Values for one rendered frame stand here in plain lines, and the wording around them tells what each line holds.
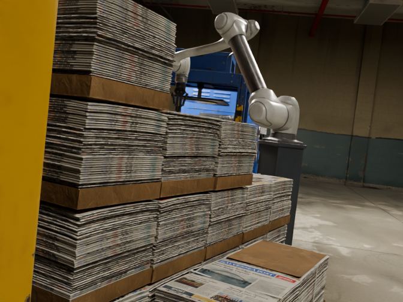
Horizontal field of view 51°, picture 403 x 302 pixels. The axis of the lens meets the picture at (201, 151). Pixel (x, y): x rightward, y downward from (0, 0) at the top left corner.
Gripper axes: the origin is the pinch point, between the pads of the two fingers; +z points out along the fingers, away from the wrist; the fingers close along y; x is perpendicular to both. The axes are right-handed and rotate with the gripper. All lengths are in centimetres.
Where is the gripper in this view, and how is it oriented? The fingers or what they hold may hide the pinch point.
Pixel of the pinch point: (177, 111)
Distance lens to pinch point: 306.1
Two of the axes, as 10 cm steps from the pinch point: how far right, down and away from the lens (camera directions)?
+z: -1.1, 9.9, 0.5
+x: 1.6, -0.4, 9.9
